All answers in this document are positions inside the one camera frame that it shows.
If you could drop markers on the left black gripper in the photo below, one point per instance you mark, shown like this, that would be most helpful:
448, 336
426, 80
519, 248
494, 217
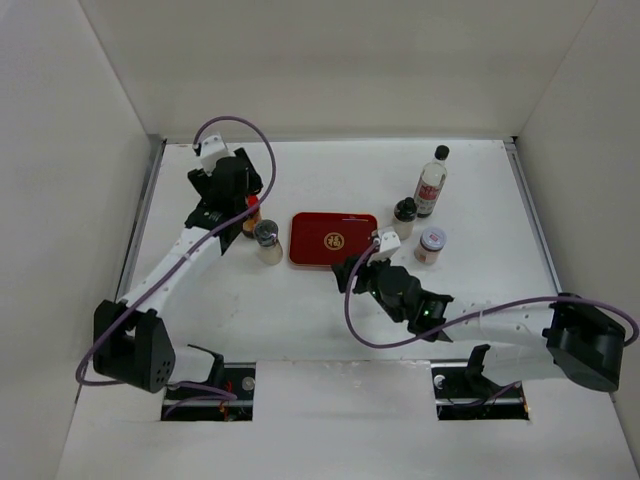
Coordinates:
203, 181

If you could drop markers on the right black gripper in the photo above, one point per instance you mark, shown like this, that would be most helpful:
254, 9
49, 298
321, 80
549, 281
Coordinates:
363, 272

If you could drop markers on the red-capped sauce jar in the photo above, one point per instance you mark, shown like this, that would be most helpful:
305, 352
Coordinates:
254, 218

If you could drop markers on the black-capped white bottle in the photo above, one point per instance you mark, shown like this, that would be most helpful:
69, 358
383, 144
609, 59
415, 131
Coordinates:
404, 216

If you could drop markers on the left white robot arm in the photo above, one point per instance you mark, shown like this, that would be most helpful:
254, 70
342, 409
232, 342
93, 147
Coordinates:
135, 337

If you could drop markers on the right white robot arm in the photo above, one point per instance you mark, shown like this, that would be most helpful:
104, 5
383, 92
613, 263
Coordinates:
547, 337

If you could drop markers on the red rectangular tray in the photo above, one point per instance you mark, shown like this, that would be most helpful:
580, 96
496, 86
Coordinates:
322, 239

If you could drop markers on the silver-capped glass shaker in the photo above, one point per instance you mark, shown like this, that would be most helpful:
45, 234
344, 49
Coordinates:
266, 233

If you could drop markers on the small pink-lidded spice jar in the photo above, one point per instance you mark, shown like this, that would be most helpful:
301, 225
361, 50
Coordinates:
431, 242

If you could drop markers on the tall clear vinegar bottle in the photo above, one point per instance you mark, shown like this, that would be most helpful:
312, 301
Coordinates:
431, 182

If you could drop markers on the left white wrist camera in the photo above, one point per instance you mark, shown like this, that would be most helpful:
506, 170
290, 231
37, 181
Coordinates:
210, 148

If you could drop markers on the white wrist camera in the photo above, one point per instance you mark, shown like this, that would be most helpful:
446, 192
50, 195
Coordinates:
387, 243
210, 148

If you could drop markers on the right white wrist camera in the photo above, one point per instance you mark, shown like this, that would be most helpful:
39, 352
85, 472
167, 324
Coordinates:
387, 243

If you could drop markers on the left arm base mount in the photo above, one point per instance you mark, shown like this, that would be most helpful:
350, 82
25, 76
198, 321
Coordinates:
228, 396

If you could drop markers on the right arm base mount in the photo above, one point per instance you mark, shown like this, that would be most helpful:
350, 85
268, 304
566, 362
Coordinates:
462, 393

